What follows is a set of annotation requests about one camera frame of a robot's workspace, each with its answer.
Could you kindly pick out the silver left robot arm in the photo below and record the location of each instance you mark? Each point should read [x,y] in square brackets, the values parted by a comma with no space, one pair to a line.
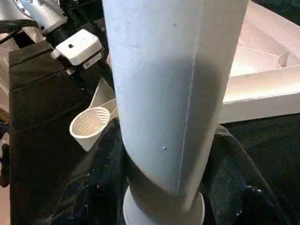
[42,11]

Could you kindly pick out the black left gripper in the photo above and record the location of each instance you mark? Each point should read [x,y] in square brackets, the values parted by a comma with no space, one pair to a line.
[91,72]

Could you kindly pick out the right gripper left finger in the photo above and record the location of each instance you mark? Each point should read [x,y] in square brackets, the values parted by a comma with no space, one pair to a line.
[100,187]

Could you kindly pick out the black work mat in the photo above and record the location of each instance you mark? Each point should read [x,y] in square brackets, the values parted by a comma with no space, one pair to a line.
[42,105]

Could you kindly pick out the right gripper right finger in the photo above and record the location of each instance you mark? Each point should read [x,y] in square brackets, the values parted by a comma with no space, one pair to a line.
[229,187]

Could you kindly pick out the white plastic table leg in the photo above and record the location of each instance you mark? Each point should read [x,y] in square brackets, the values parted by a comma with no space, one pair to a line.
[164,82]

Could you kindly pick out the white plastic table top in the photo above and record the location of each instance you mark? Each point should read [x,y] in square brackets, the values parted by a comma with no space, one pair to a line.
[257,89]

